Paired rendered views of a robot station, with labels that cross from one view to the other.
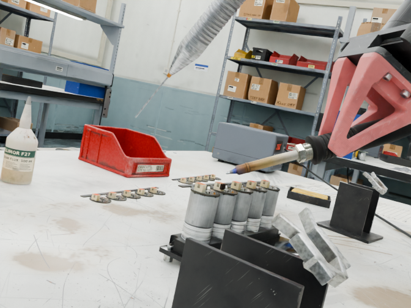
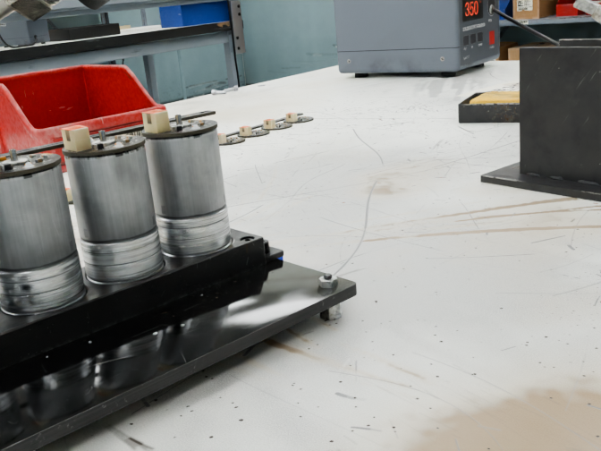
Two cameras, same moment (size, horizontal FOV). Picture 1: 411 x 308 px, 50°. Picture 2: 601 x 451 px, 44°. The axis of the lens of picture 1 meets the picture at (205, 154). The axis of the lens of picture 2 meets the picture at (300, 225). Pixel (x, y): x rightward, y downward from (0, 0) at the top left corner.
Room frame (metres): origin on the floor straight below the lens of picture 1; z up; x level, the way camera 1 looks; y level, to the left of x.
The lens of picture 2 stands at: (0.22, -0.16, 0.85)
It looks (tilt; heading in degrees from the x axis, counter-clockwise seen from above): 17 degrees down; 14
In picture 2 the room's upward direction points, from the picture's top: 5 degrees counter-clockwise
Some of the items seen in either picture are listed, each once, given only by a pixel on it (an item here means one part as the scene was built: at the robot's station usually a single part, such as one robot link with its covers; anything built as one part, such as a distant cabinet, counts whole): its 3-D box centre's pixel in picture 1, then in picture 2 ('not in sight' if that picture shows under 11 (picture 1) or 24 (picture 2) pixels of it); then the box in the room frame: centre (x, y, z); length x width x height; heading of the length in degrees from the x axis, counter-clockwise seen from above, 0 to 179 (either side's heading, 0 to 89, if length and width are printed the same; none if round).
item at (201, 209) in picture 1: (199, 219); not in sight; (0.36, -0.01, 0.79); 0.02 x 0.02 x 0.05
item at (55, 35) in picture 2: (21, 80); (83, 32); (3.06, 1.35, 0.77); 0.24 x 0.16 x 0.04; 152
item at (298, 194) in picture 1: (309, 196); (518, 105); (0.78, -0.20, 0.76); 0.07 x 0.05 x 0.02; 76
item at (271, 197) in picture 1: (263, 209); (190, 198); (0.45, -0.07, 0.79); 0.02 x 0.02 x 0.05
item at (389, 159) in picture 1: (396, 160); not in sight; (2.92, -1.24, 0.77); 0.24 x 0.16 x 0.04; 170
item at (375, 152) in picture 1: (370, 150); not in sight; (3.20, -1.16, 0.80); 0.15 x 0.12 x 0.10; 56
